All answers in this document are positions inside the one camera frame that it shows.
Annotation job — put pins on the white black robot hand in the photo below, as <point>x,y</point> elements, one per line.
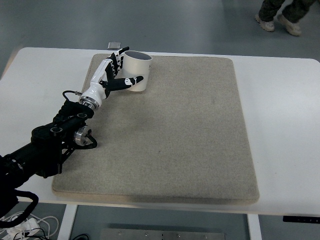
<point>108,68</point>

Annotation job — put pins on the white ribbed cup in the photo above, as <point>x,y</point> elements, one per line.
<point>136,64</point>

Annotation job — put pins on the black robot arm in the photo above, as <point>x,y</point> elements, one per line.
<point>51,144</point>

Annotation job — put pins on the small silver floor plate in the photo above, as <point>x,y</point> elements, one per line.
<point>114,45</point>

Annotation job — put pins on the beige felt mat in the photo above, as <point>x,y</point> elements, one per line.
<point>182,140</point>

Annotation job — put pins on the beige boot left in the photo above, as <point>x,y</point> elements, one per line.
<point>267,26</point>

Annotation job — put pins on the beige boot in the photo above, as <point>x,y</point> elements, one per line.
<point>292,28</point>
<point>267,26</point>

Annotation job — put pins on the camouflage trouser leg left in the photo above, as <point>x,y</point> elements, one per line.
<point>269,9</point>

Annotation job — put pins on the white table leg left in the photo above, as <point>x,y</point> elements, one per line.
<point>67,222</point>

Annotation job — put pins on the white table leg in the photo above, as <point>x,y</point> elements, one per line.
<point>254,227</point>
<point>67,222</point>

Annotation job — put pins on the beige boot right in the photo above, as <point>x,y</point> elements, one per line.
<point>292,28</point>

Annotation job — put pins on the white power strip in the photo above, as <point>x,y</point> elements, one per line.
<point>27,227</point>

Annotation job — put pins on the white table leg right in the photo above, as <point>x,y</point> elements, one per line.
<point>254,227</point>

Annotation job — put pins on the black table control panel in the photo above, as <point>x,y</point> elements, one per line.
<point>301,219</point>

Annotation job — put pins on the grey metal base plate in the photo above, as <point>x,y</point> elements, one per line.
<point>140,234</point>

